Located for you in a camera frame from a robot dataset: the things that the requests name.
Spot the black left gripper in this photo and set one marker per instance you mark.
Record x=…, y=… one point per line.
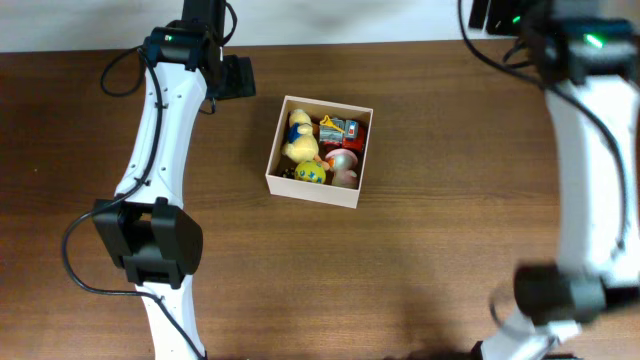
x=243, y=83

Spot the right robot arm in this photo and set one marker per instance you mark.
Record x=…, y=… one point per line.
x=586, y=65

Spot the yellow blue ball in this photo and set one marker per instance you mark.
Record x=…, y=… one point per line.
x=310, y=171

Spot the red toy fire truck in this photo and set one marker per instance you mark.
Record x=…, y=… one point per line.
x=339, y=133

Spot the pink cardboard box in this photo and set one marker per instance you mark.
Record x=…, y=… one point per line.
x=278, y=162

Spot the white duck figurine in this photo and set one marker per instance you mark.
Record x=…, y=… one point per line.
x=342, y=164

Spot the yellow plush duck toy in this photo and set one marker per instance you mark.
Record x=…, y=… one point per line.
x=300, y=144

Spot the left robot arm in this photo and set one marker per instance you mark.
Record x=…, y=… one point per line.
x=144, y=228

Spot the black round cap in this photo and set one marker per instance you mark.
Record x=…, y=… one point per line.
x=288, y=173

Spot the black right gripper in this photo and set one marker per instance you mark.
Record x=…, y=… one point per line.
x=493, y=18

